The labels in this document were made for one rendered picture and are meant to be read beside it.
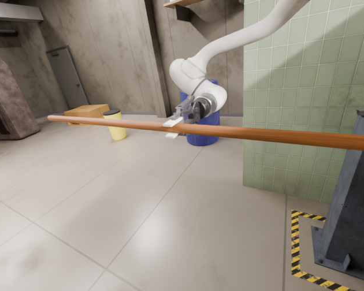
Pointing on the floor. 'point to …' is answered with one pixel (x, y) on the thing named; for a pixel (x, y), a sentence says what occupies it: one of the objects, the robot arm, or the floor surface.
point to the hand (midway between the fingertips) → (174, 127)
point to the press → (7, 103)
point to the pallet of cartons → (91, 111)
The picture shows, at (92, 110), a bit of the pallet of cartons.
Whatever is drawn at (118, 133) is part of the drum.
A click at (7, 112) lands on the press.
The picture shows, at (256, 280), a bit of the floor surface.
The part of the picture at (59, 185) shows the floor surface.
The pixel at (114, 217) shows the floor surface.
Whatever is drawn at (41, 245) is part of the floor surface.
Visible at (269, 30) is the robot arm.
